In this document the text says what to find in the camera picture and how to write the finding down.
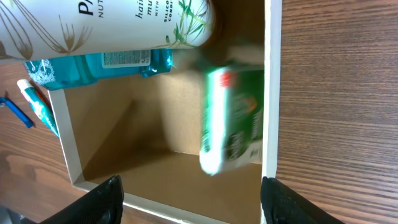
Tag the white hair conditioner tube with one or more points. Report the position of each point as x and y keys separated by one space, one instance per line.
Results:
x=42 y=29

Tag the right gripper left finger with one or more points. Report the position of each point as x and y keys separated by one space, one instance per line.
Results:
x=103 y=204

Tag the teal toothpaste tube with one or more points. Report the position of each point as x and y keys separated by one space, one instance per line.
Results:
x=38 y=105

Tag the green soap box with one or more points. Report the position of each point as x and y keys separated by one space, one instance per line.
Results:
x=232 y=121

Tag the blue disposable razor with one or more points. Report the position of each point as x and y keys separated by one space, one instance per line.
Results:
x=17 y=111

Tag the blue mouthwash bottle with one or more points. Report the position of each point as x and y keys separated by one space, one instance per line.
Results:
x=79 y=70

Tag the white cardboard box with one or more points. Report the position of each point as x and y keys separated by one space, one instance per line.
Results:
x=148 y=130

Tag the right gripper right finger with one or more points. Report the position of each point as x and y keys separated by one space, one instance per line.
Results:
x=282 y=205

